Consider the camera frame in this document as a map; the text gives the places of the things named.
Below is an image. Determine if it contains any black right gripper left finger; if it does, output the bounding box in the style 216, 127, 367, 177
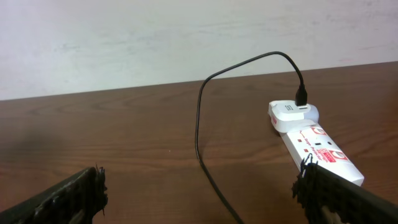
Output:
1, 166, 108, 223

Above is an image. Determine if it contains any black USB charging cable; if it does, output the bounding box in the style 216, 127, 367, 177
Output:
194, 51, 308, 224

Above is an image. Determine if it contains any white power strip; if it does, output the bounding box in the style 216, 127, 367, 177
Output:
278, 123, 364, 186

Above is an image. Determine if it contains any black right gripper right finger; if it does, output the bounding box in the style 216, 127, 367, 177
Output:
292, 154, 397, 224

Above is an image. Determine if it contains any white USB charger adapter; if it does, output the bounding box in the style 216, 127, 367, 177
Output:
268, 100, 320, 133

